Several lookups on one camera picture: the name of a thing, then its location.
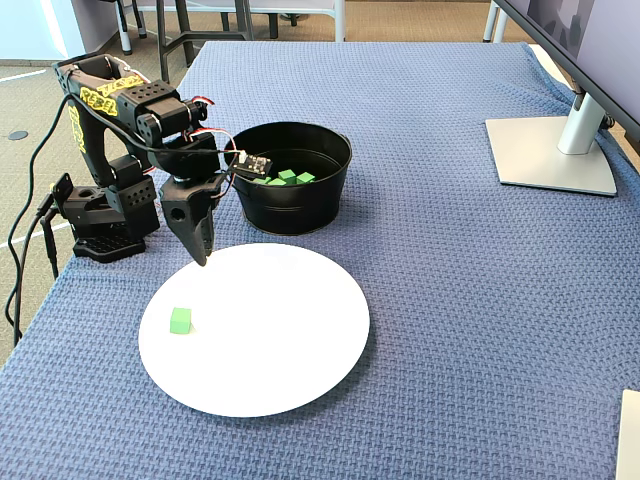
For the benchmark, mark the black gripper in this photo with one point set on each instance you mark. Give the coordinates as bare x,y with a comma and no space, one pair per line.
184,209

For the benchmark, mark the white round plate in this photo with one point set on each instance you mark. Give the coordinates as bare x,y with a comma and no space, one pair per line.
280,350

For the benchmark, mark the black metal bucket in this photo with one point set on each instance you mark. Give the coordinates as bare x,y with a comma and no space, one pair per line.
300,210

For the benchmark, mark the white leg with caster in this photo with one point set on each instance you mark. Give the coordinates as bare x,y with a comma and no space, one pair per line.
123,30

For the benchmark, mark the dark metal chair legs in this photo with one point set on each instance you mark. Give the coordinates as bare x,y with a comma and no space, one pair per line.
273,25

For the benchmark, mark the blue woven tablecloth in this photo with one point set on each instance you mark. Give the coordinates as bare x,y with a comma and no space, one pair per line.
450,250

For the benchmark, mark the white background table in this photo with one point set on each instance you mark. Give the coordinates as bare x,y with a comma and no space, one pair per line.
340,20

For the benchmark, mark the monitor with silver stand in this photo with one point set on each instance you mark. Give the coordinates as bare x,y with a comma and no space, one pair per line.
550,165

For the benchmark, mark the white metal table leg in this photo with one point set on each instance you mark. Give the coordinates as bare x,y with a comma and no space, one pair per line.
492,20

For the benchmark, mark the white flat object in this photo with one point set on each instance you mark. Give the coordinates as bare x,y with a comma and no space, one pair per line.
631,440

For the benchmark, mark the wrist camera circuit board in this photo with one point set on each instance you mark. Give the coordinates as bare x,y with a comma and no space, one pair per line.
252,164

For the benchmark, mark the dark metal stool frame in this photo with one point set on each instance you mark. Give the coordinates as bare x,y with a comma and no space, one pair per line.
186,35

